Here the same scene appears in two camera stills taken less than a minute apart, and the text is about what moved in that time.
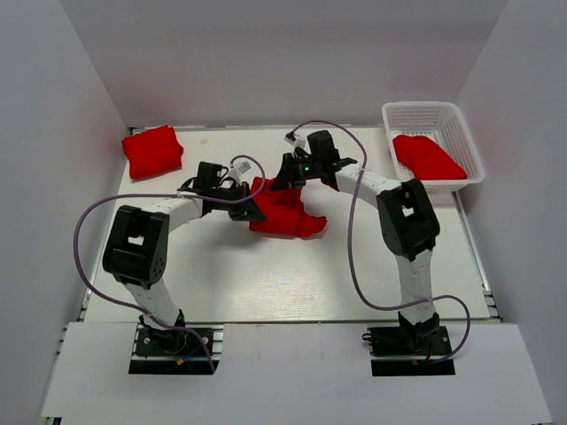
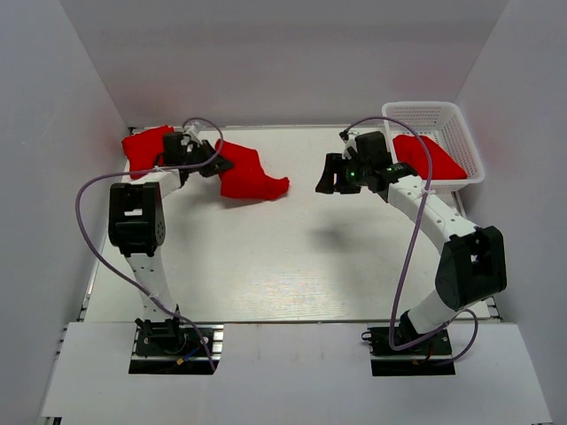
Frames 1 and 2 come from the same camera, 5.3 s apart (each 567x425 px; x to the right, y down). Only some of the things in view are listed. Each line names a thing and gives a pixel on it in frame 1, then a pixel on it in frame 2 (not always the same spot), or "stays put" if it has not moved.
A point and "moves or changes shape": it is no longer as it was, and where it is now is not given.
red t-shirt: [283, 210] moves or changes shape
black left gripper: [247, 211] → [215, 166]
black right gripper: [287, 176] → [335, 165]
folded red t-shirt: [152, 151] stays put
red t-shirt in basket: [426, 158] stays put
